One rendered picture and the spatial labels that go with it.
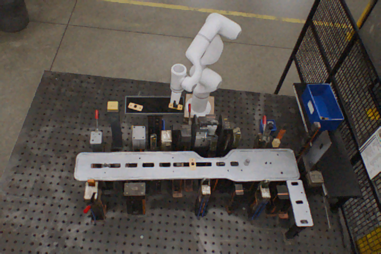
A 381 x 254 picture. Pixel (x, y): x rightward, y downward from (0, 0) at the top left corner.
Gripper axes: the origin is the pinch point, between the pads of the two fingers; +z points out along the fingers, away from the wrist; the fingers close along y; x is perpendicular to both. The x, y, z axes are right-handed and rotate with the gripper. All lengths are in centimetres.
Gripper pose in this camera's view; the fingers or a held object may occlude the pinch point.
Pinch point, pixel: (176, 104)
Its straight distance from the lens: 222.9
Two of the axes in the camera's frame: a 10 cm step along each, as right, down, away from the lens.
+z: -0.8, 5.6, 8.3
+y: -2.0, 8.0, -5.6
